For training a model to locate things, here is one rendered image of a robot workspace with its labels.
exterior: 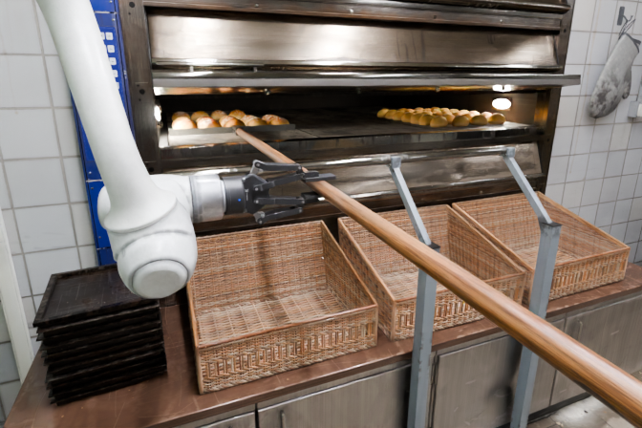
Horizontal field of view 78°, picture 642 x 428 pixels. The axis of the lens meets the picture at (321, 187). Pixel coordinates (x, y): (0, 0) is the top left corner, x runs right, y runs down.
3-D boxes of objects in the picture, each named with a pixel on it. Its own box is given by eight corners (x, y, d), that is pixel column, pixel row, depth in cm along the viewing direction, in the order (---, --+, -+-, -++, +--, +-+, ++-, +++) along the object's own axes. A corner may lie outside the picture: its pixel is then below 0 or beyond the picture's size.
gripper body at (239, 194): (218, 171, 79) (263, 167, 82) (221, 211, 81) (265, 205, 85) (224, 180, 72) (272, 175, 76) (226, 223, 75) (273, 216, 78)
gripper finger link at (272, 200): (254, 197, 77) (253, 203, 78) (307, 201, 82) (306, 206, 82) (250, 192, 81) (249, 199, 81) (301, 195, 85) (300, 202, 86)
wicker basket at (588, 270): (444, 256, 191) (449, 202, 184) (529, 239, 211) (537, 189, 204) (528, 308, 147) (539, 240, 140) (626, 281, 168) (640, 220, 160)
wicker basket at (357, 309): (185, 306, 149) (178, 238, 142) (323, 278, 170) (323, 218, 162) (197, 398, 106) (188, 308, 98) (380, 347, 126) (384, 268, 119)
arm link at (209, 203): (191, 214, 80) (222, 211, 82) (196, 229, 72) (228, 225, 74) (187, 171, 78) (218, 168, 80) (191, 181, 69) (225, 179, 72)
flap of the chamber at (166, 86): (153, 87, 115) (155, 95, 134) (581, 84, 178) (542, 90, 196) (152, 78, 115) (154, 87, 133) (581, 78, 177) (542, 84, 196)
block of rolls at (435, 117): (374, 117, 245) (374, 108, 243) (438, 115, 262) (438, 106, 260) (435, 128, 190) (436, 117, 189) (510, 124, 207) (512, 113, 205)
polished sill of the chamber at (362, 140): (160, 157, 140) (159, 146, 139) (534, 133, 203) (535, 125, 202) (160, 160, 135) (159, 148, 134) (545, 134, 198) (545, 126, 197)
